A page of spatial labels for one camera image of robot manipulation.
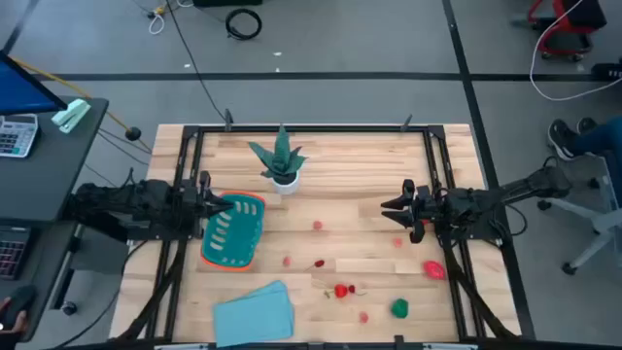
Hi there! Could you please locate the red rolling cart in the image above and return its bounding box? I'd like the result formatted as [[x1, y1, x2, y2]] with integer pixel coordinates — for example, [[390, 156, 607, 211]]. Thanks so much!
[[527, 0, 607, 62]]

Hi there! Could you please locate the black keyboard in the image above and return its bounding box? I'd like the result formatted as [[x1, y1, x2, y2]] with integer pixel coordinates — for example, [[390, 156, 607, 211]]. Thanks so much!
[[0, 226, 31, 281]]

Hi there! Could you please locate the red toy bell pepper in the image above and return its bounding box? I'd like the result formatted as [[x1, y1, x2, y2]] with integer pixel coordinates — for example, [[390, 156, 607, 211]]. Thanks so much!
[[422, 260, 447, 281]]

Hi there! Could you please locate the white light bar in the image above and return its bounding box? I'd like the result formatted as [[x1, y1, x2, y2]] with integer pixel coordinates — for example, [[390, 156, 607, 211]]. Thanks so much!
[[422, 342, 480, 350], [154, 342, 210, 350]]

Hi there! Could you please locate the grey office chair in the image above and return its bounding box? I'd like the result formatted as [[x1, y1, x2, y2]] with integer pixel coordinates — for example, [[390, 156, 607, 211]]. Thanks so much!
[[536, 150, 622, 276]]

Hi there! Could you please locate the black computer mouse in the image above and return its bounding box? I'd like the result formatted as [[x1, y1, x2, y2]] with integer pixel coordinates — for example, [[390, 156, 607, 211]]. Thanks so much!
[[4, 284, 38, 317]]

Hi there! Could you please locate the teal basket with orange rim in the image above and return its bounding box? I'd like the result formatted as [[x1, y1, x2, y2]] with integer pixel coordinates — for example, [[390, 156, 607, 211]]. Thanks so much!
[[200, 191, 267, 272]]

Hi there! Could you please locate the grey desk calculator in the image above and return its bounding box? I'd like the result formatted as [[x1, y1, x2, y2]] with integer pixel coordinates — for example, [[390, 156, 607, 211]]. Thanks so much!
[[0, 113, 39, 158]]

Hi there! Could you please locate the person's shoe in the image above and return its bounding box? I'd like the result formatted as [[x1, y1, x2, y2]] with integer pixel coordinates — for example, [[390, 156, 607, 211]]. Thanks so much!
[[576, 117, 599, 136], [547, 119, 580, 161]]

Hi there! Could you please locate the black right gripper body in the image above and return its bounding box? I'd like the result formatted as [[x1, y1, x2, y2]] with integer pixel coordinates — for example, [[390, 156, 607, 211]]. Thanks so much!
[[400, 178, 446, 245]]

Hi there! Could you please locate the green toy bell pepper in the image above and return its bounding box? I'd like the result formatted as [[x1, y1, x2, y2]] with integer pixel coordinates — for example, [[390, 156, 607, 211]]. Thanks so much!
[[391, 297, 410, 320]]

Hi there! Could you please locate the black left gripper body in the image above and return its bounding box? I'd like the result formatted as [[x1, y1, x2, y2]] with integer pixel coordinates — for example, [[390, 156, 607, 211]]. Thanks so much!
[[180, 169, 215, 232]]

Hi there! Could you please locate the white floor cable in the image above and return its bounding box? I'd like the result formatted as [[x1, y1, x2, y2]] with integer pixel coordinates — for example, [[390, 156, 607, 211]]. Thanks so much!
[[529, 0, 622, 102]]

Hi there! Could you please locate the black power strip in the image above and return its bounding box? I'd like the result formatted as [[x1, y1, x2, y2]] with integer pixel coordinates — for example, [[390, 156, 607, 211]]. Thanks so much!
[[591, 62, 622, 82]]

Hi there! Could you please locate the person's leg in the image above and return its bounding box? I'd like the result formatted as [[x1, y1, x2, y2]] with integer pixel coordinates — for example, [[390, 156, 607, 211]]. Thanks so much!
[[570, 116, 622, 205]]

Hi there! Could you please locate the snake plant in white pot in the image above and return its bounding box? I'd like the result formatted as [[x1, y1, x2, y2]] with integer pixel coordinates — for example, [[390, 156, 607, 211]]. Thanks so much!
[[248, 123, 309, 196]]

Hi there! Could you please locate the coiled black cable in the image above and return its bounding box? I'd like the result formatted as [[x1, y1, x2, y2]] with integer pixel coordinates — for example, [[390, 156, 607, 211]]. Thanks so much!
[[225, 8, 263, 41]]

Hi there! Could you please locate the yellow cable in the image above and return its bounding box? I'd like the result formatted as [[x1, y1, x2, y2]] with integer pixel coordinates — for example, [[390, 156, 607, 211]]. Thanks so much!
[[9, 55, 153, 152]]

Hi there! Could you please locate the thin black floor cable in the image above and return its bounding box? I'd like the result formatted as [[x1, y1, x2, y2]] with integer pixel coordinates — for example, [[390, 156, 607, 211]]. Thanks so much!
[[164, 0, 228, 123]]

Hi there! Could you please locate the black desk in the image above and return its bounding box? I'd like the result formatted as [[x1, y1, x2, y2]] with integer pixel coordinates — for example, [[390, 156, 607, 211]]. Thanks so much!
[[0, 96, 110, 341]]

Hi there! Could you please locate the black aluminium table frame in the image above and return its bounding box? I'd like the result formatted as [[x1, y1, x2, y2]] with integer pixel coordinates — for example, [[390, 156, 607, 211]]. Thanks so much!
[[116, 123, 521, 344]]

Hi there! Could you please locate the mint green stapler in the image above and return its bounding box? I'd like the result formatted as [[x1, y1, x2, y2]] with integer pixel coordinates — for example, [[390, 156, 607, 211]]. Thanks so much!
[[51, 98, 92, 134]]

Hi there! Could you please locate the computer monitor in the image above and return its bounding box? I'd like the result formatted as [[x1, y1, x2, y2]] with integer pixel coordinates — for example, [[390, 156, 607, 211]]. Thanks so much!
[[0, 51, 68, 117]]

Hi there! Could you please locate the folded light blue cloth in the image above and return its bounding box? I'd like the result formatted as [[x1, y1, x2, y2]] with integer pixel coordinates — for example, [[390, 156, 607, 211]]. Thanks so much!
[[212, 279, 296, 349]]

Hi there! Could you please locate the black arm cable sleeve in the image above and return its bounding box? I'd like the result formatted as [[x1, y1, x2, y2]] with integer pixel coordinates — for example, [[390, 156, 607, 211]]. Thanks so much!
[[116, 237, 190, 341], [441, 242, 516, 339]]

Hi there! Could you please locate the person's hand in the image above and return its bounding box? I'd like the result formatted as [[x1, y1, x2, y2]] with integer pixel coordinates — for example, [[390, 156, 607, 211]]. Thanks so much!
[[0, 297, 28, 336]]

